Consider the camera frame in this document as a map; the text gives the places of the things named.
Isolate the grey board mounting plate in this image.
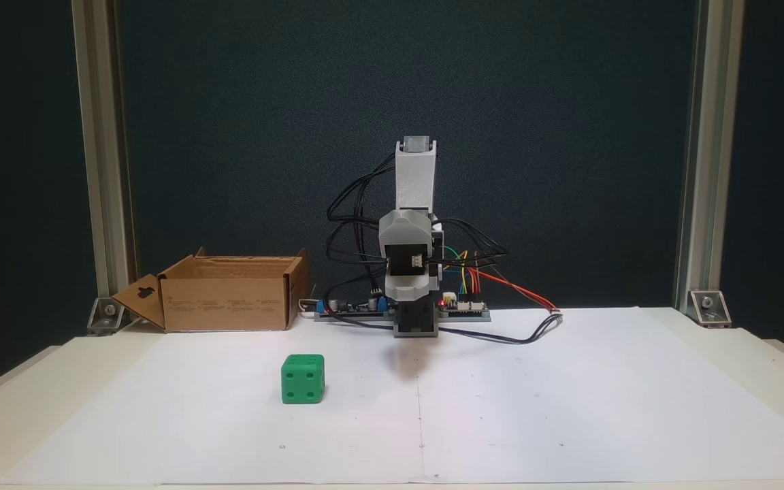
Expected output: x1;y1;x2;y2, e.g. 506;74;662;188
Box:
313;310;492;323

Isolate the open cardboard box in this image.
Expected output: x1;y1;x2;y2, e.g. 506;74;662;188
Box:
112;248;310;333

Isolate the circuit board with white connectors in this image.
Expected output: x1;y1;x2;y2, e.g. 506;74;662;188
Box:
437;291;492;322

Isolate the orange and red wire pair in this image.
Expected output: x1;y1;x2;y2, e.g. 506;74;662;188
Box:
475;262;560;315

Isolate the black servo cable loop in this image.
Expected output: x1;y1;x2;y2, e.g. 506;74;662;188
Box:
433;218;508;274

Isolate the metal corner bracket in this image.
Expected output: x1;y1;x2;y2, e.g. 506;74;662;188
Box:
86;297;127;336
687;290;733;329

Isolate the green die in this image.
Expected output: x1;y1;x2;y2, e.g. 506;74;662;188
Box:
281;353;326;405

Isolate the aluminium frame post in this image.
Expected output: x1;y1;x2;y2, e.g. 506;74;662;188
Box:
71;0;140;300
672;0;747;314

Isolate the grey pointed fixed gripper finger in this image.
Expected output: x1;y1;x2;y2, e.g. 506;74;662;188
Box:
385;275;435;302

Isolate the blue circuit board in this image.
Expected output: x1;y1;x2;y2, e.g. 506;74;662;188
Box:
314;293;397;322

